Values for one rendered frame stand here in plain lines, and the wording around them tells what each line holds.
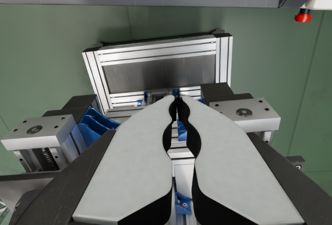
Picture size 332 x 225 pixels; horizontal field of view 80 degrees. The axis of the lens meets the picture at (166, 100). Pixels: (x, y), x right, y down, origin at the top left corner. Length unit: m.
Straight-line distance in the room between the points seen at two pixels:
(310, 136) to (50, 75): 2.13
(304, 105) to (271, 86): 0.34
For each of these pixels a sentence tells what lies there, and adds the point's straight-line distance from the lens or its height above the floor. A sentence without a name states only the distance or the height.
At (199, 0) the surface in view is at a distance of 0.40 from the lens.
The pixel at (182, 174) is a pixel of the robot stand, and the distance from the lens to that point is 0.61.
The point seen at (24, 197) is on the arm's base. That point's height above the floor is 1.05.
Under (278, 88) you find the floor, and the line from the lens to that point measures 1.70.
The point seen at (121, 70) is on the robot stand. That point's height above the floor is 0.21.
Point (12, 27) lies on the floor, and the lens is 1.70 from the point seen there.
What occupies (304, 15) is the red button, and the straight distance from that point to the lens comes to 0.63.
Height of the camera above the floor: 1.34
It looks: 61 degrees down
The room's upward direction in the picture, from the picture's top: 178 degrees counter-clockwise
